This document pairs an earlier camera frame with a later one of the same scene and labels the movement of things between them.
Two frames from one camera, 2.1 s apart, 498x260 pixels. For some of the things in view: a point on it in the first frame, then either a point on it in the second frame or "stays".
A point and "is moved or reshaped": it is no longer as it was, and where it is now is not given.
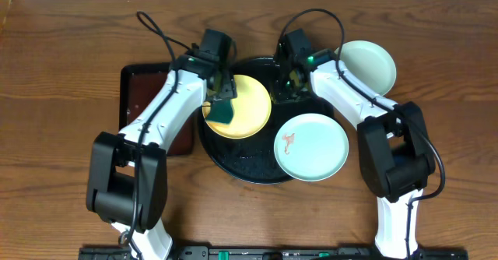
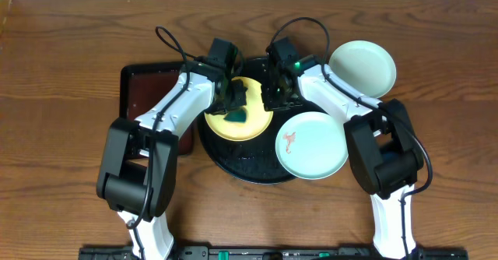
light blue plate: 311,147 stays
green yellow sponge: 219,110 is moved or reshaped
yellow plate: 251,110 stays
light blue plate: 370,64 stays
